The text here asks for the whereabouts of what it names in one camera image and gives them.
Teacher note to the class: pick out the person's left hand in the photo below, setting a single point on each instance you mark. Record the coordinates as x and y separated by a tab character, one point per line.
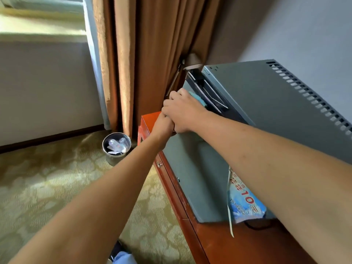
163	127

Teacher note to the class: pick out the person's right hand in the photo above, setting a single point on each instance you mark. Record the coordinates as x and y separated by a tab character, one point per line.
184	112

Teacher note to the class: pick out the green blue cleaning cloth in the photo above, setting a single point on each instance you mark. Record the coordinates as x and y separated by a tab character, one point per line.
198	98

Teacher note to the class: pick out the grey mini fridge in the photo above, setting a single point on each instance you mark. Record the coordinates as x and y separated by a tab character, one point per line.
261	101

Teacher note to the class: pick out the person's left forearm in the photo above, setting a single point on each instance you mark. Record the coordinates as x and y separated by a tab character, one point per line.
90	206

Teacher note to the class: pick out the person's right forearm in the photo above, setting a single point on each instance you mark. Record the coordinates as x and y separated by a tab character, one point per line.
288	184

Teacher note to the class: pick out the person's left black shoe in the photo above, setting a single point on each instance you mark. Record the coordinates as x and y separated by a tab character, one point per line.
115	250

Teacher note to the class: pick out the person's legs in blue jeans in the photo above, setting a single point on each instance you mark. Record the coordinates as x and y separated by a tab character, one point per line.
122	258

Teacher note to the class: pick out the grey metal lamp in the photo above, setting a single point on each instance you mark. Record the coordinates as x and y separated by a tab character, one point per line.
192	61

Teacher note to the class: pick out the round metal trash bin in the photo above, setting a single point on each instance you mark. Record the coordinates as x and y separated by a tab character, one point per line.
110	159

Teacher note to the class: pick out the brown curtain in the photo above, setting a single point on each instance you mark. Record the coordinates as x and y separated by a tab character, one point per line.
154	52

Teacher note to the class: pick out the white sheer curtain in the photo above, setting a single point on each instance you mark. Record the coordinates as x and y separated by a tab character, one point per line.
95	60

